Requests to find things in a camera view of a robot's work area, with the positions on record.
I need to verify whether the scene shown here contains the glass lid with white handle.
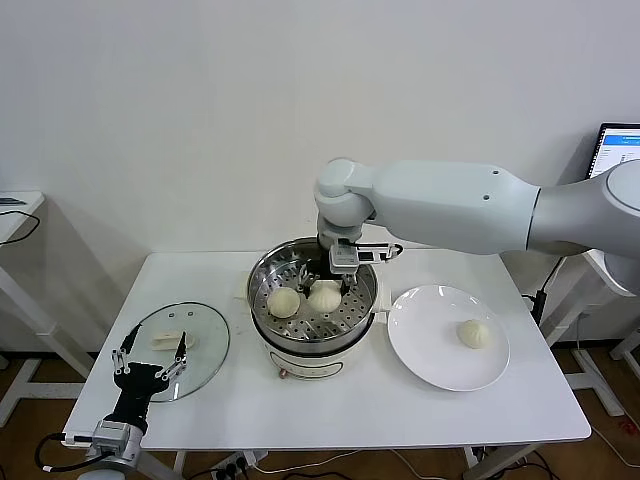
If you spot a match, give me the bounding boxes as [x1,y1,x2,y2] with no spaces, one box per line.
[124,300,232,404]

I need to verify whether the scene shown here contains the black power adapter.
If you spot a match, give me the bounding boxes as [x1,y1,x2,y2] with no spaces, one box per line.
[522,288,549,321]

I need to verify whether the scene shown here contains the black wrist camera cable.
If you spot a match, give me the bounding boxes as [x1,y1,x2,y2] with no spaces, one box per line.
[38,432,101,474]

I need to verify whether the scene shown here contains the white side table with laptop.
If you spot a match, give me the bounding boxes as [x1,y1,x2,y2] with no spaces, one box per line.
[542,247,640,417]

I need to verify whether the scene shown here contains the white electric cooker base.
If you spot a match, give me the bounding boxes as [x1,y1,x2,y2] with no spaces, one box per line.
[249,309,376,381]

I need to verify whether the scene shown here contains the stainless steel steamer basket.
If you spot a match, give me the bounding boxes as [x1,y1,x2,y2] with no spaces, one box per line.
[234,235,396,341]

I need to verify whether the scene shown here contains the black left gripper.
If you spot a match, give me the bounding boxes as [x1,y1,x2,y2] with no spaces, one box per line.
[107,323,190,425]

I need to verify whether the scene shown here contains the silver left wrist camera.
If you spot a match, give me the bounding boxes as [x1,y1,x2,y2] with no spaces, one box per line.
[63,420,132,451]

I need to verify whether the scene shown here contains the white side table with cables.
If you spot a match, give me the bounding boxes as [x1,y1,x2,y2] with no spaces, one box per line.
[0,191,96,429]

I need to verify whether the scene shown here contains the white round plate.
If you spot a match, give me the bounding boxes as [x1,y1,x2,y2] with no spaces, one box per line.
[387,284,512,393]

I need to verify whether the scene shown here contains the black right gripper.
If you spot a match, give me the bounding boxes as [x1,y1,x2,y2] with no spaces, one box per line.
[298,234,360,300]

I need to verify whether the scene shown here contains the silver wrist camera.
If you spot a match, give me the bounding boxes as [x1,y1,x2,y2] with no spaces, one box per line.
[63,420,132,451]
[328,242,404,275]

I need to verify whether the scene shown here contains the black laptop cable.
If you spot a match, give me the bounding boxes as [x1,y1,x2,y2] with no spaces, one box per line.
[539,254,569,296]

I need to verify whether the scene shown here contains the white power strip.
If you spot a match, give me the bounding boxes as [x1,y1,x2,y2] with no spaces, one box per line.
[212,449,269,476]

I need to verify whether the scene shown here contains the black cable on side table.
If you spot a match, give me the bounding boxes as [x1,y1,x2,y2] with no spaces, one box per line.
[0,210,42,246]

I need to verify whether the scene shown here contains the white steamed baozi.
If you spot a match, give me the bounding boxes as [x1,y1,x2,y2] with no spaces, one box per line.
[305,279,344,314]
[457,319,492,350]
[267,288,301,320]

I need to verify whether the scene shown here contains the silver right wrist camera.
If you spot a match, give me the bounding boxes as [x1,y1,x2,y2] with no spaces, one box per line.
[328,242,404,275]

